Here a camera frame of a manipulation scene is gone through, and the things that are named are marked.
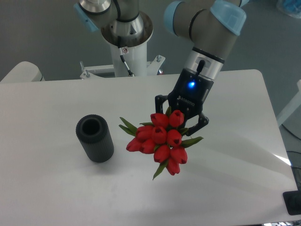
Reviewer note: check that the white metal base frame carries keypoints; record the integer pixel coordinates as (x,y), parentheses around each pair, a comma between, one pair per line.
(107,71)

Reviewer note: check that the clear bag with blue items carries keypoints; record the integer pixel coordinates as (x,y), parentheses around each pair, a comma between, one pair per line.
(290,7)

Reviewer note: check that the red tulip bouquet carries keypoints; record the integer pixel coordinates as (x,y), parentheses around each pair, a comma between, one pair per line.
(163,138)

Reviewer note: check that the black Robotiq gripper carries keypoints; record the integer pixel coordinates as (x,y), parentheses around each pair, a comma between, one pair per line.
(188,96)

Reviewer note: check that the white chair back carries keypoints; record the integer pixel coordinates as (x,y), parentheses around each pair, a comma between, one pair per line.
(23,72)

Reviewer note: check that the white furniture leg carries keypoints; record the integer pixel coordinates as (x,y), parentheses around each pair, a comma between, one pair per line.
(292,105)

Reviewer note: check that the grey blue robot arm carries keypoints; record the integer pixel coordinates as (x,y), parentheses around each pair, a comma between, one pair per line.
(212,25)

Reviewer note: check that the black device at table edge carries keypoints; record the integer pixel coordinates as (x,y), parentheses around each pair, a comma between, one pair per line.
(292,201)

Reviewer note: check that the black ribbed cylindrical vase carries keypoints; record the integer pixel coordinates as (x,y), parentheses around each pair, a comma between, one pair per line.
(94,135)

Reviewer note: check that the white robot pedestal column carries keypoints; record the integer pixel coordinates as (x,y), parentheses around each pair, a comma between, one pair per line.
(128,45)

